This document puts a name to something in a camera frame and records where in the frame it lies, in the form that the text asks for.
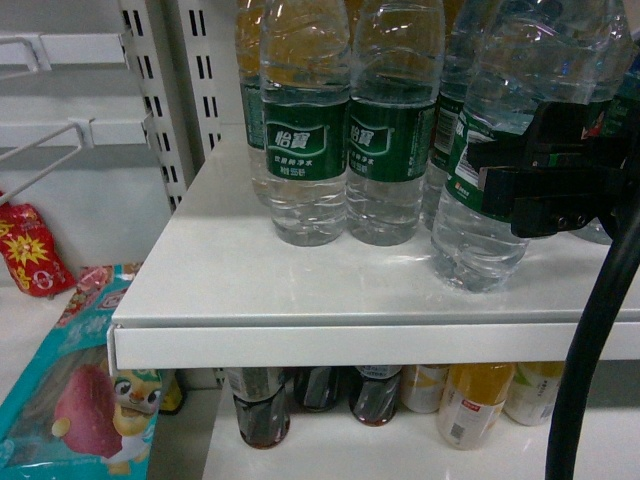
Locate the white upper wire hook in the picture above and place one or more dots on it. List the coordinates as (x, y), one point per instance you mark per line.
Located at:
(22, 50)

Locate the dark tea bottle lower left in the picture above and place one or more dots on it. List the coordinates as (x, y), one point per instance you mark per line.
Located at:
(261, 405)

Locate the water bottle front left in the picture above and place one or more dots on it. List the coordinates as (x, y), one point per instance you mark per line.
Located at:
(304, 81)

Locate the red snack packet hanging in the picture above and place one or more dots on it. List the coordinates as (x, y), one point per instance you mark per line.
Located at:
(29, 252)

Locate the teal snack bag cartoon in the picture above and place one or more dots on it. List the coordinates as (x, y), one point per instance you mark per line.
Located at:
(70, 414)

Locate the water bottle right side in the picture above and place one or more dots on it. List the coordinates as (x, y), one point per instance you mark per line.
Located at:
(466, 30)

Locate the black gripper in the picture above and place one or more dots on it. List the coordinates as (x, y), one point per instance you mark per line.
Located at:
(558, 175)

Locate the cream bottle lower middle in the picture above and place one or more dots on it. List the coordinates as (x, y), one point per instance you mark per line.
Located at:
(422, 387)

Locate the white green bottle lower right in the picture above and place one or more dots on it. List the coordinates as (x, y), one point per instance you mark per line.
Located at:
(532, 394)

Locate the clear water bottle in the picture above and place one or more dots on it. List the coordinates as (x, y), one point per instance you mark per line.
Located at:
(533, 52)

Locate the yellow white bottle lower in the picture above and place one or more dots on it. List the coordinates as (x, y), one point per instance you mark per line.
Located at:
(472, 401)

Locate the dark tea bottle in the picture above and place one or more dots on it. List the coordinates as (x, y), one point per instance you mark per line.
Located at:
(374, 393)
(316, 388)
(261, 405)

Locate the water bottle back left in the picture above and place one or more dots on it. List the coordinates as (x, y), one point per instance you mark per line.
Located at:
(247, 48)

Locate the white slotted shelf upright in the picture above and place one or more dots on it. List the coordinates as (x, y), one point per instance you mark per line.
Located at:
(167, 46)

